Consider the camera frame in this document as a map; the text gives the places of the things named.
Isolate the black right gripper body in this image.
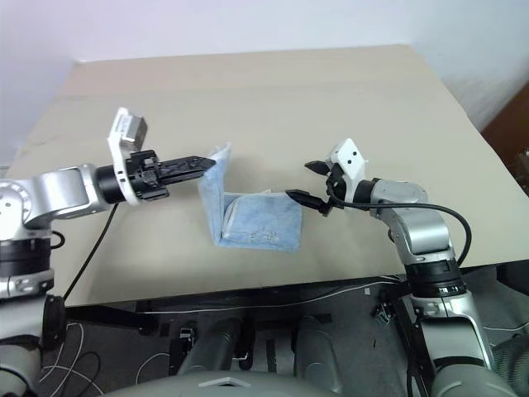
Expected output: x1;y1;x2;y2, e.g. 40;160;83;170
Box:
323;163;348;214

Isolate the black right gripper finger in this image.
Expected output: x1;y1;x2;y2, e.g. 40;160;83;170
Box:
285;189;332;217
303;160;332;177

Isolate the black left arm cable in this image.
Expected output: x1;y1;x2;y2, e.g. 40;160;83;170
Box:
61;201;119;299

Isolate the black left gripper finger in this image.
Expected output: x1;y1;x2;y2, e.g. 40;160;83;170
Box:
161;165;216;188
158;155;217;175

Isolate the grey left robot leg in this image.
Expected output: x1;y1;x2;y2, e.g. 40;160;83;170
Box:
177;316;258;375

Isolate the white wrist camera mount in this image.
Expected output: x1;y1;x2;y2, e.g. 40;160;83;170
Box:
326;137;370;204
106;107;150;206

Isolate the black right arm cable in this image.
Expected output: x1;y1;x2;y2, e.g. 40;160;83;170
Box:
327;180;474;266

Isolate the long white wire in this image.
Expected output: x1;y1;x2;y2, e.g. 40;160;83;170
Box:
139;275;411;316

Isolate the black table frame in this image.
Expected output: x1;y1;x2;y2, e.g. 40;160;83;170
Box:
64;262;529;334

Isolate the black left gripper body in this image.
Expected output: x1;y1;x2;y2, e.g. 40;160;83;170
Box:
129;149;171;202

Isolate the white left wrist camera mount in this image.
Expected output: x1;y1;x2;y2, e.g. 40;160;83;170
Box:
106;107;150;206

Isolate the grey robot torso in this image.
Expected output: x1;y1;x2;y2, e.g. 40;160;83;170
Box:
98;369;345;397

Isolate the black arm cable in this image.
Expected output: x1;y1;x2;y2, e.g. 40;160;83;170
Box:
327;180;474;266
61;201;119;299

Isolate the grey robot leg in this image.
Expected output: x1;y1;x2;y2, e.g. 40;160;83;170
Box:
294;315;345;395
177;316;258;375

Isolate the brown wooden cabinet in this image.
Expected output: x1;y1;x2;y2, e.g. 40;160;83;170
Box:
480;88;529;196

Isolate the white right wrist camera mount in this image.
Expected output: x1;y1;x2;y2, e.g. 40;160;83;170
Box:
326;137;370;204

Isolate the grey right robot leg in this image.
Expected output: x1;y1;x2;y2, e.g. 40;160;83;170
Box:
294;315;345;395

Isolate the light blue cloth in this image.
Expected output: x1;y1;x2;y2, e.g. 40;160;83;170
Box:
197;141;304;254

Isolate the looped white floor cable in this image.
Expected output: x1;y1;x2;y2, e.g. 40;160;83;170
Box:
37;321;103;395

